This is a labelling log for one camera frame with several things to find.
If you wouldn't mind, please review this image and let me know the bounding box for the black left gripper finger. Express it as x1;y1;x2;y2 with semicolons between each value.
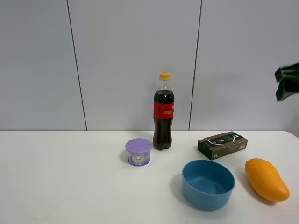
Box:
276;78;299;101

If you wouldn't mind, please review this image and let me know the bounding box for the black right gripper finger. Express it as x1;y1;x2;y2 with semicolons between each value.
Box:
275;63;299;82

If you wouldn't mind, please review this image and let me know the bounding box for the orange mango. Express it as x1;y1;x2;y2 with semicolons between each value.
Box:
245;158;290;202

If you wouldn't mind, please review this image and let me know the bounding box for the dark brown cardboard box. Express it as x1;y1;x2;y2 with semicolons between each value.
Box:
197;131;248;161

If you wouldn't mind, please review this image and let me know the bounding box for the cola bottle yellow cap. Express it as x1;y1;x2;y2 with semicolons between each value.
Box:
153;72;175;151

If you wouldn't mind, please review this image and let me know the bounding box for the blue bowl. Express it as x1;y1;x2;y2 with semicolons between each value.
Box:
182;160;235;211

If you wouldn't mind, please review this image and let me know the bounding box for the purple lidded round container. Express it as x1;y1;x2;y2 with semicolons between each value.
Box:
125;138;152;167

